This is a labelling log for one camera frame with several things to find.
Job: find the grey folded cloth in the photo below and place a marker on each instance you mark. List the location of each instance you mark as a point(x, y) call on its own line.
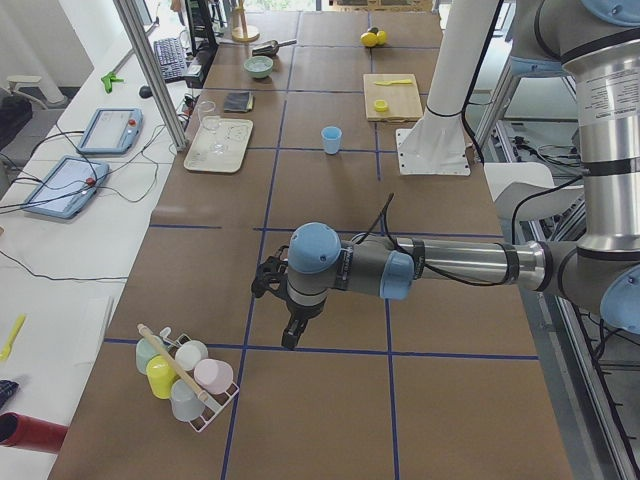
point(239, 102)

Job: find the yellow spatula on desk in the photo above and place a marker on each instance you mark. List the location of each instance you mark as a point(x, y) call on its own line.
point(7, 346)

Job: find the wooden cutting board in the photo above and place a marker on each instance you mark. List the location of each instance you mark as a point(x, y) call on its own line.
point(403, 100)

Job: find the upper blue teach pendant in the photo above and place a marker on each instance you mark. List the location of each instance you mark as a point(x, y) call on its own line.
point(111, 132)

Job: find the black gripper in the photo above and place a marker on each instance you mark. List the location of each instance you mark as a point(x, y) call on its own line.
point(301, 312)

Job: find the yellow cup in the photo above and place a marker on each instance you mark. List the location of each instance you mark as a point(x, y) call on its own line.
point(160, 376)

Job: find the aluminium frame post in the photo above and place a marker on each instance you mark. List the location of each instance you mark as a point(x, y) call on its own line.
point(133, 26)

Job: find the black keyboard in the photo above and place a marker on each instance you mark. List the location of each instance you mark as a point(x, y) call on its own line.
point(171, 58)

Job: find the green clamp tool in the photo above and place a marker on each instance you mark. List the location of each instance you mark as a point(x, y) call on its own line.
point(109, 79)

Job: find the cream serving tray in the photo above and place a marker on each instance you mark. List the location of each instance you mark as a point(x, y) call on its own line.
point(234, 134)

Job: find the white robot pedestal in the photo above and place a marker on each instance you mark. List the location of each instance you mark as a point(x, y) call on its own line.
point(436, 143)

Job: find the white chair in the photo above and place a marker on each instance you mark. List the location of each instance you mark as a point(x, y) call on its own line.
point(509, 183)

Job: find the white cup rack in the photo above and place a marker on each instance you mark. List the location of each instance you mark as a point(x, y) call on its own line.
point(167, 347)

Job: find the lower blue teach pendant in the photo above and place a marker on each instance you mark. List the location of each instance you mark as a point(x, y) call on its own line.
point(67, 188)

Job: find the green bowl with ice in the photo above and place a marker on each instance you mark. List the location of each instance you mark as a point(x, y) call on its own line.
point(259, 67)

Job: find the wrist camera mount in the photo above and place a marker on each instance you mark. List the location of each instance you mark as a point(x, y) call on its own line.
point(271, 276)

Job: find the blue teach pendant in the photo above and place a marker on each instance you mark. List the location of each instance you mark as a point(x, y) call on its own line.
point(111, 132)
point(67, 188)

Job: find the yellow plastic knife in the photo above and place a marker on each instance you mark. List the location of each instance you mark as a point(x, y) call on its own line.
point(403, 81)

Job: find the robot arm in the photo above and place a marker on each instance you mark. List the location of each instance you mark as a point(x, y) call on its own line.
point(597, 43)

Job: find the grey cup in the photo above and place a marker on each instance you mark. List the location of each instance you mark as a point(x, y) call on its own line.
point(185, 405)

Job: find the red cylinder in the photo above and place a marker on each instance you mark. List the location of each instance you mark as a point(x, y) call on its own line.
point(29, 433)

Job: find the green cup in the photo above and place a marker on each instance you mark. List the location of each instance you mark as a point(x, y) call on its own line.
point(144, 352)

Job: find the pink cup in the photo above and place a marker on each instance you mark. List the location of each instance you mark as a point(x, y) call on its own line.
point(215, 376)

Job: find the white cup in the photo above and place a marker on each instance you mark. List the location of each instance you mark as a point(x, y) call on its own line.
point(190, 353)

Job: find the clear wine glass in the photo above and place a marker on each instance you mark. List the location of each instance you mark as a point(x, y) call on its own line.
point(210, 121)

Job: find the wooden mug tree stand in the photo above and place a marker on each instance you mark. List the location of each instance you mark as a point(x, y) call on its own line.
point(241, 30)

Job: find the yellow lemon half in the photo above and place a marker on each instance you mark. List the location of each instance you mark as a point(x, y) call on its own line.
point(380, 105)

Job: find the light blue cup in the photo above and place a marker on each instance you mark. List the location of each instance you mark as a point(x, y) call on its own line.
point(331, 139)

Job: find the metal ice scoop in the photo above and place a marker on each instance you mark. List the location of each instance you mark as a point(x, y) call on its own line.
point(271, 48)

